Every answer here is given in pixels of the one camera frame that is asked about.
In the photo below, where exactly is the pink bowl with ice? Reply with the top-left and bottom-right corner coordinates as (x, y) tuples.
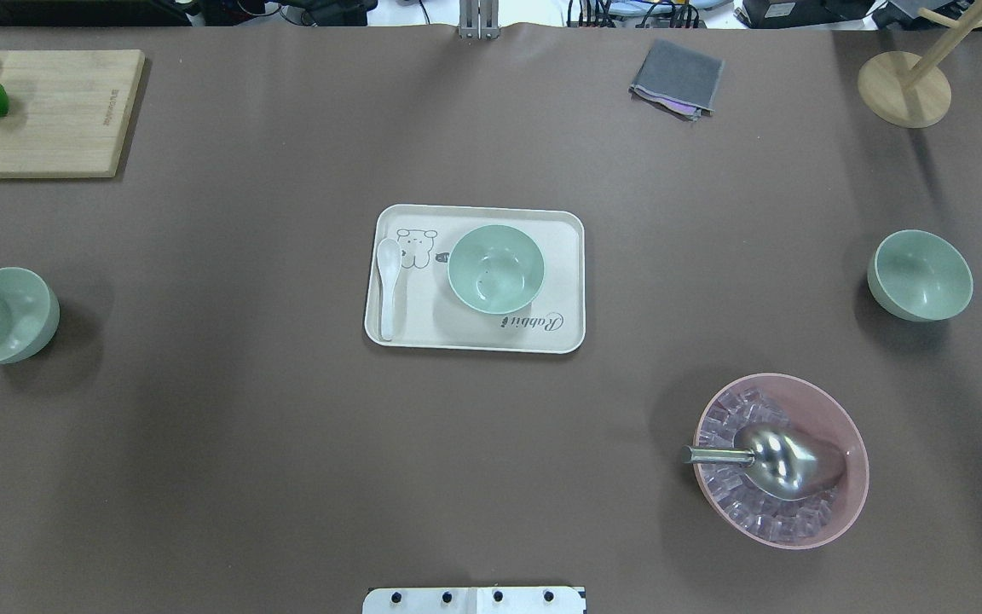
(682, 373), (869, 549)

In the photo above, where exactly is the green bowl on tray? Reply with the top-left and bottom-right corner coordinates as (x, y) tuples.
(447, 224), (546, 315)

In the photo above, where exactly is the grey folded cloth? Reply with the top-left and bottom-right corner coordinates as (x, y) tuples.
(630, 39), (725, 121)

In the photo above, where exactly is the beige rabbit tray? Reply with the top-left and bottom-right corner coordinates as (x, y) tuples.
(365, 205), (587, 354)

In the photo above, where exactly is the green bowl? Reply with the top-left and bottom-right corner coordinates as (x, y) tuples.
(0, 267), (60, 364)
(447, 224), (546, 315)

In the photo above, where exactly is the white ceramic spoon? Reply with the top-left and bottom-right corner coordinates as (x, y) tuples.
(377, 237), (402, 341)

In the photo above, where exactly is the green bowl near right arm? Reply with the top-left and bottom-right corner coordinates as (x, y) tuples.
(866, 229), (973, 322)

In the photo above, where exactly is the metal ice scoop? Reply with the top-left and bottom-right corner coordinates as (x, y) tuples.
(679, 423), (846, 501)

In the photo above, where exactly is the wooden cup tree stand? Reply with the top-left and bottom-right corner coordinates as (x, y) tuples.
(858, 1), (982, 129)

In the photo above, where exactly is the wooden cutting board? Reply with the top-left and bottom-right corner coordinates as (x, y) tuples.
(0, 49), (145, 179)

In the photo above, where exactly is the aluminium frame post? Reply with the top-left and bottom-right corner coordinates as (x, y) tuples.
(459, 0), (501, 40)

